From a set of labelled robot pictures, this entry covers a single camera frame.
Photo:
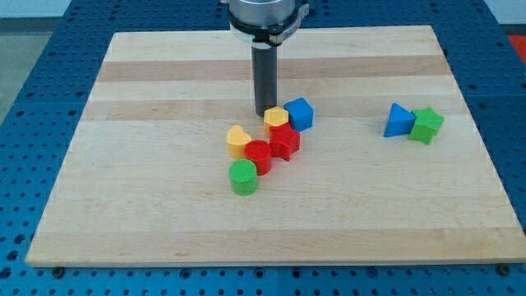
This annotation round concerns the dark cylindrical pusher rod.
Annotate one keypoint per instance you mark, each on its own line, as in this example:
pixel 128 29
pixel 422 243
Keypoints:
pixel 264 66

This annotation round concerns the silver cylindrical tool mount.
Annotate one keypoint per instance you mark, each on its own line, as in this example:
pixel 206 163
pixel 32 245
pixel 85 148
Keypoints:
pixel 266 23

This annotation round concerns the blue cube block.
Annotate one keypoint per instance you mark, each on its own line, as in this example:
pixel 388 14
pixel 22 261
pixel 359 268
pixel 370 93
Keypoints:
pixel 300 113

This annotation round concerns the blue triangle block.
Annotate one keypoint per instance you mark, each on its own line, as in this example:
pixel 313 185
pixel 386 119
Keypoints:
pixel 400 121

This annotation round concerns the yellow hexagon block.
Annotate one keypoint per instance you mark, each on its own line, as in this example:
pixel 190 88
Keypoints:
pixel 274 117

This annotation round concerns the red star block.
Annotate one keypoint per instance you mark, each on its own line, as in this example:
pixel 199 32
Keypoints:
pixel 284 141

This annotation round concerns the yellow heart block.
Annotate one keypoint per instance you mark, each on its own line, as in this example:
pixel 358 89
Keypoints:
pixel 236 140

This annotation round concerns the red cylinder block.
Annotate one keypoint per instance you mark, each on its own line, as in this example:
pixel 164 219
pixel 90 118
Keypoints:
pixel 260 153

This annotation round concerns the green cylinder block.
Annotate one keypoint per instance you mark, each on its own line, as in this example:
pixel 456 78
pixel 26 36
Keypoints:
pixel 243 177

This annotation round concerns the light wooden board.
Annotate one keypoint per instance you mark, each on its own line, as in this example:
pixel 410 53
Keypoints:
pixel 145 178

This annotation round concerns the green star block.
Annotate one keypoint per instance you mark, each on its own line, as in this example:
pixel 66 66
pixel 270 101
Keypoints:
pixel 427 124

